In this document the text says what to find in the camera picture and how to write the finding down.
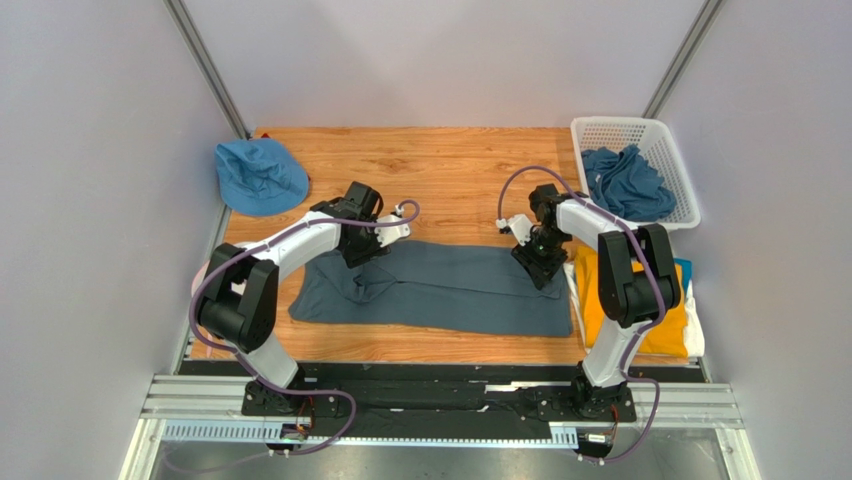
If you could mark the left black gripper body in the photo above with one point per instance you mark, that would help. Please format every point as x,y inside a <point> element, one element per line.
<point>366,247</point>

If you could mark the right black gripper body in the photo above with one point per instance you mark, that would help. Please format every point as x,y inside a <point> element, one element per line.
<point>539,264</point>

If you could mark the grey-blue t shirt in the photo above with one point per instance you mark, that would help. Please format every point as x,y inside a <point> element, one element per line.
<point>626,185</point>
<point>478,289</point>

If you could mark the white plastic basket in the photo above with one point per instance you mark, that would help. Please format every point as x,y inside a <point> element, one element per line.
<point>657,145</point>

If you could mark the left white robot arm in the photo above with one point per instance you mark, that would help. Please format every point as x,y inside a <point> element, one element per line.
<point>234,307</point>

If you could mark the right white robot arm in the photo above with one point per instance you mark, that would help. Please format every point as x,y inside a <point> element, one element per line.
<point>637,284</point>

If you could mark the grey-blue t shirt in basket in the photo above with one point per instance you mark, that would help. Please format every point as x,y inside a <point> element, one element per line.
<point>626,185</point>

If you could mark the blue bucket hat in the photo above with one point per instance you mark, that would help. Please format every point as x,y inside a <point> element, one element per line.
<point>259,177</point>

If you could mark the folded teal t shirt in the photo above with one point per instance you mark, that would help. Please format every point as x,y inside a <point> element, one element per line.
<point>685,269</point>

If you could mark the folded yellow t shirt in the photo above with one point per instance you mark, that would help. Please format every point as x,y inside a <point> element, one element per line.
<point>586,274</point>

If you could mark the folded white t shirt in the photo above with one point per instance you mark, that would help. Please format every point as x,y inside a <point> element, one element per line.
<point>695,326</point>

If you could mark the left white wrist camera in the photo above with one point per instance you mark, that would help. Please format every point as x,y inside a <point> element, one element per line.
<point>391,228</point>

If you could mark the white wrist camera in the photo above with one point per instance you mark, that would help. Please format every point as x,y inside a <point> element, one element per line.
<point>391,228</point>
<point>519,226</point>

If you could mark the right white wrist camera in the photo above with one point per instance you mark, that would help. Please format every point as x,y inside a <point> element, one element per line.
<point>519,226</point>

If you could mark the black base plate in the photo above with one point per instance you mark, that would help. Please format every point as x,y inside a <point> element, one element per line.
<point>426,401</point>

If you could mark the aluminium frame rail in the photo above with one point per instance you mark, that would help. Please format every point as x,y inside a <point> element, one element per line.
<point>195,409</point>

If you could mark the left aluminium corner post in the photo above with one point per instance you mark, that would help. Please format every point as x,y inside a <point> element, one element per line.
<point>194,41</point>

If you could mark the aluminium corner post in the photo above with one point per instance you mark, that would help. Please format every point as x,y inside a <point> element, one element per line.
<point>194,41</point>
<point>697,32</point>

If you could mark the right aluminium corner post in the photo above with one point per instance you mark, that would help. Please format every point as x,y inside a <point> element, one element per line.
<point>697,32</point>

